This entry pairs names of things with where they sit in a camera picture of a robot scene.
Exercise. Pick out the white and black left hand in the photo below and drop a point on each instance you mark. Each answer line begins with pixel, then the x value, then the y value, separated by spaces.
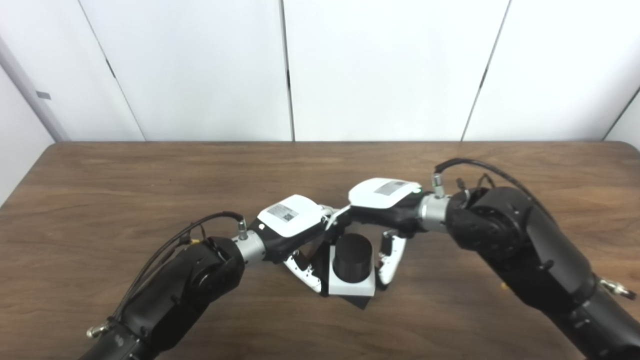
pixel 292 215

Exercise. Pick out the white and black right hand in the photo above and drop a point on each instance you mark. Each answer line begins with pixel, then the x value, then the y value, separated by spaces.
pixel 385 197

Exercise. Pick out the black peg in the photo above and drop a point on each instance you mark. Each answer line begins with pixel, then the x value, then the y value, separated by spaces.
pixel 352 255

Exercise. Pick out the white square piece with hole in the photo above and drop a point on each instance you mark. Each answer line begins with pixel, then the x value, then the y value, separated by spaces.
pixel 350 287

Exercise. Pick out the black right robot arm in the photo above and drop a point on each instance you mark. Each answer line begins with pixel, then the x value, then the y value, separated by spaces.
pixel 525 250

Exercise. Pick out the grey wall corner post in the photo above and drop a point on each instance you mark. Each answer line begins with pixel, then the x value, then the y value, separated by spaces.
pixel 49 122

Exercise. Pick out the small grey wall label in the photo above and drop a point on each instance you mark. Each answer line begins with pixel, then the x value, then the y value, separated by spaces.
pixel 43 95

